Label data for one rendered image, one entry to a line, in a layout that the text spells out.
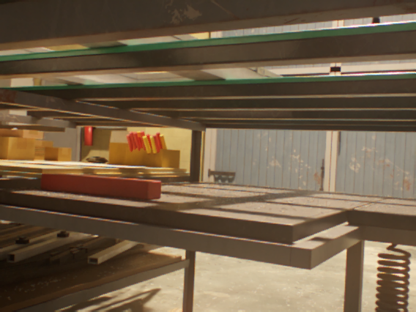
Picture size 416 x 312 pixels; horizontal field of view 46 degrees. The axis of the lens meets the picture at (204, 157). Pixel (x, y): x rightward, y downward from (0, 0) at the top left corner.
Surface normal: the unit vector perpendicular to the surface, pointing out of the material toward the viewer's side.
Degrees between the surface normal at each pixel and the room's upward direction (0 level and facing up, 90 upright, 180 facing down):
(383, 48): 90
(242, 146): 90
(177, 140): 90
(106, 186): 90
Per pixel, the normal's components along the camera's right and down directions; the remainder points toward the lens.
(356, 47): -0.49, -0.03
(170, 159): 0.87, 0.04
